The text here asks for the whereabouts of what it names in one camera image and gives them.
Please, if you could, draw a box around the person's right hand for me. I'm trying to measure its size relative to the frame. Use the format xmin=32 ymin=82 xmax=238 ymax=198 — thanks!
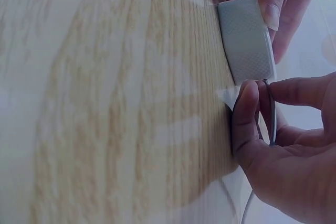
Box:
xmin=232 ymin=71 xmax=336 ymax=224

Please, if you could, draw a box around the grey cable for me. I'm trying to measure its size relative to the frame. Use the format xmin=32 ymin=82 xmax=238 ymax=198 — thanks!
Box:
xmin=243 ymin=78 xmax=278 ymax=224

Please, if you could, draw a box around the white textured power adapter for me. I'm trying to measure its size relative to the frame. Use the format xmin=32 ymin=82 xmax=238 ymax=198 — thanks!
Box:
xmin=217 ymin=0 xmax=276 ymax=86

